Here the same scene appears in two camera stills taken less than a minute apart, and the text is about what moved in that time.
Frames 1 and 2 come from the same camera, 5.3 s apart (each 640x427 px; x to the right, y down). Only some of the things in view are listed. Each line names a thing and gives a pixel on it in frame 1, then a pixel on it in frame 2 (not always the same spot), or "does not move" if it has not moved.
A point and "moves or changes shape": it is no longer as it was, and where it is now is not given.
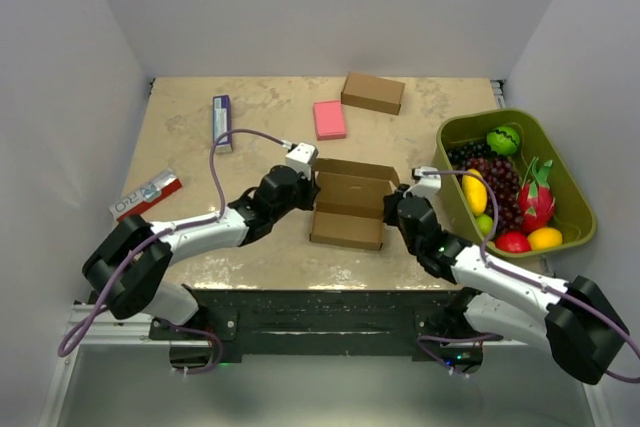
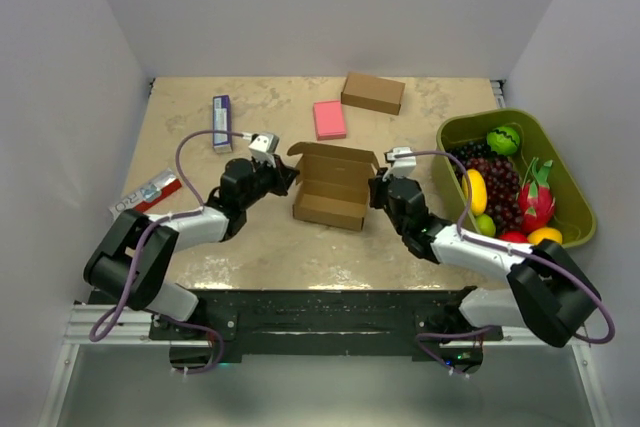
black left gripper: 311,190 to 282,175
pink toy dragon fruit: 536,205 does not move
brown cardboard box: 349,209 moves or changes shape
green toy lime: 485,223 does not move
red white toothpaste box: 142,198 does not move
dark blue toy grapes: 461,154 does not move
